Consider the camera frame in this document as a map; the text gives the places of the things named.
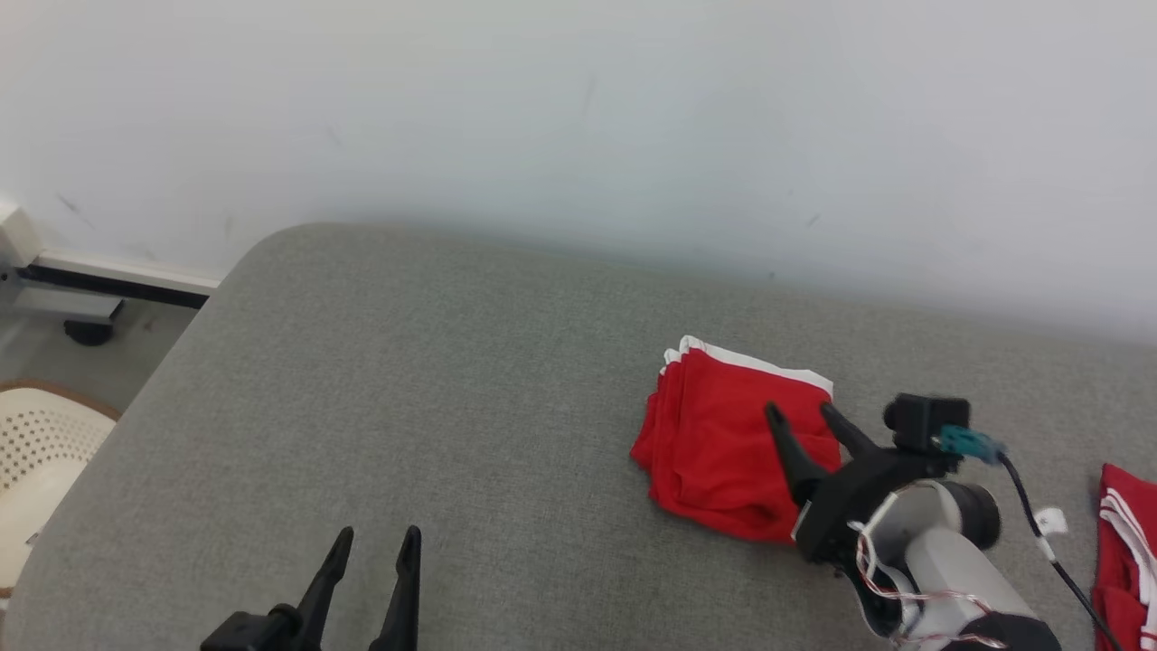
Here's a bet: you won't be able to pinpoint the red jersey with number print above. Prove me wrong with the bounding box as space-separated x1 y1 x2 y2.
1091 463 1157 651

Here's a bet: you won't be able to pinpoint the red garment with white trim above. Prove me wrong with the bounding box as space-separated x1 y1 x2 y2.
630 335 846 543

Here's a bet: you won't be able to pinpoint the black right camera cable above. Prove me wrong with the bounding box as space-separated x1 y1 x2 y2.
940 425 1122 651

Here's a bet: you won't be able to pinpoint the thin white red wires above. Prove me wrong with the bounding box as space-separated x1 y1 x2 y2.
845 520 1006 648

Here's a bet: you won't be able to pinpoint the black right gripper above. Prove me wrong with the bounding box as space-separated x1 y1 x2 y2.
764 402 959 566

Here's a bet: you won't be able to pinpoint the black caster wheel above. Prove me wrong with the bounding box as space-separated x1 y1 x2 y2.
63 318 116 347

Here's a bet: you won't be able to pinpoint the cream perforated laundry basket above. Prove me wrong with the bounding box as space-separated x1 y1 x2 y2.
0 380 121 598

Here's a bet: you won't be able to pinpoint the small white cable tag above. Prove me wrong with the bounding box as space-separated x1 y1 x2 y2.
1033 506 1069 563

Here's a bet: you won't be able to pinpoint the grey metal frame post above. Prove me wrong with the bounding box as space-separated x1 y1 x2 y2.
0 201 125 323

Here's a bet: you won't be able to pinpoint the white and black rail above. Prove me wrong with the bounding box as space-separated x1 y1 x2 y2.
16 251 221 310

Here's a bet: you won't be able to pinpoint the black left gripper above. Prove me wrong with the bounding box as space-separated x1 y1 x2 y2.
201 524 423 651

